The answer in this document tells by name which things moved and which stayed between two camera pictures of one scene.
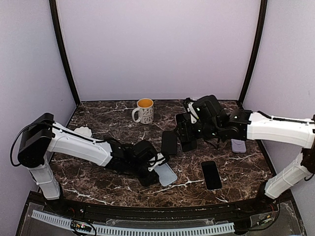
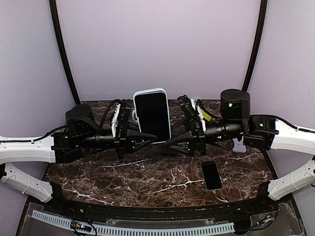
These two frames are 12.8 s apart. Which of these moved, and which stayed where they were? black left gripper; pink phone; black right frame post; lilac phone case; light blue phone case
Moved: light blue phone case; black left gripper; pink phone
Stayed: lilac phone case; black right frame post
